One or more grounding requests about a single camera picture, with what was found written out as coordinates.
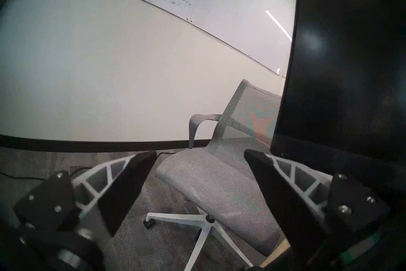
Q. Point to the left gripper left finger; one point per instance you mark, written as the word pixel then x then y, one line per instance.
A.
pixel 127 184

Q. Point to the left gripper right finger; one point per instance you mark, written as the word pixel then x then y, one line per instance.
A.
pixel 285 197

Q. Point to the large curved black monitor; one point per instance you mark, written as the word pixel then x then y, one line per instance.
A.
pixel 349 51

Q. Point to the grey mesh office chair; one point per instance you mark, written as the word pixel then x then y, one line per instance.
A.
pixel 215 178

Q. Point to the whiteboard with handwriting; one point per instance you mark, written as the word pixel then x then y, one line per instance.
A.
pixel 238 3

